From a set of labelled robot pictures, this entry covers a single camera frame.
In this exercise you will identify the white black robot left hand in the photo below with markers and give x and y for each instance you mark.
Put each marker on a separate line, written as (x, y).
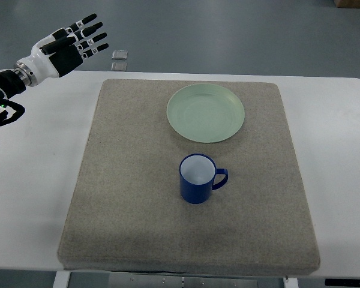
(61, 52)

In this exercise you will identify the blue enamel cup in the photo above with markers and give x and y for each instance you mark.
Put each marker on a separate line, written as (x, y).
(199, 177)

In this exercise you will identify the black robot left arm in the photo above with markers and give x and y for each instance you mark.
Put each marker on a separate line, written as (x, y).
(11, 84)

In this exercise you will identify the upper floor socket plate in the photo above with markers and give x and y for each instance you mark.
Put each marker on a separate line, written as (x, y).
(119, 55)

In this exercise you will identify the floor socket plate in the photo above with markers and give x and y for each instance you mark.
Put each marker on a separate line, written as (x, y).
(119, 66)
(119, 55)

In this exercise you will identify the lower floor socket plate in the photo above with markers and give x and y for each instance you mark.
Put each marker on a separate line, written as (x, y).
(119, 66)

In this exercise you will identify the light green plate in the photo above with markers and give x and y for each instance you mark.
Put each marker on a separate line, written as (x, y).
(205, 113)

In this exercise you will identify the beige fabric mat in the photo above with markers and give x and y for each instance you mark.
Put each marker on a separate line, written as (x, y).
(127, 214)

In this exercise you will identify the grey metal crossbar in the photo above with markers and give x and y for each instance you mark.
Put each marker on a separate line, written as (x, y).
(140, 280)

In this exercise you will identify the cardboard box corner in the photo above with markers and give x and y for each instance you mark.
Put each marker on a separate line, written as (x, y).
(347, 3)

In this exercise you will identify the black floor strip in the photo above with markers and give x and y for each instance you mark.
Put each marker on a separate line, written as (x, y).
(342, 282)

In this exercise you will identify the white table frame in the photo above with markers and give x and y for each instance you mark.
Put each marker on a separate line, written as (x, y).
(62, 279)

